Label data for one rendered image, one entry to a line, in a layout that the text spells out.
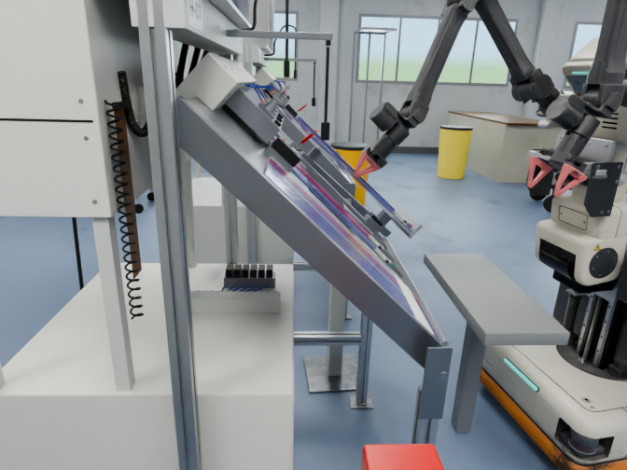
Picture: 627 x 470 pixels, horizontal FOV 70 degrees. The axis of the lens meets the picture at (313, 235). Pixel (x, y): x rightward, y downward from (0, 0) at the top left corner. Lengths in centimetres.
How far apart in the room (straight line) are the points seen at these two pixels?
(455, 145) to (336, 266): 561
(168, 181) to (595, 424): 143
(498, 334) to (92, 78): 113
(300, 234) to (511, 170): 588
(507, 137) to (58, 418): 602
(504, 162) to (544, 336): 523
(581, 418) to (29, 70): 167
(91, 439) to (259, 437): 36
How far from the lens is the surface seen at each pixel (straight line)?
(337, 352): 201
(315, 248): 83
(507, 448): 193
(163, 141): 77
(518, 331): 139
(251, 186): 80
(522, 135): 658
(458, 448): 187
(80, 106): 85
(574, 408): 174
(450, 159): 643
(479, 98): 893
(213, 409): 103
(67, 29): 86
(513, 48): 167
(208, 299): 128
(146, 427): 109
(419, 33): 856
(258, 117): 110
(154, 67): 78
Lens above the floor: 124
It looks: 19 degrees down
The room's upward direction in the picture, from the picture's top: 2 degrees clockwise
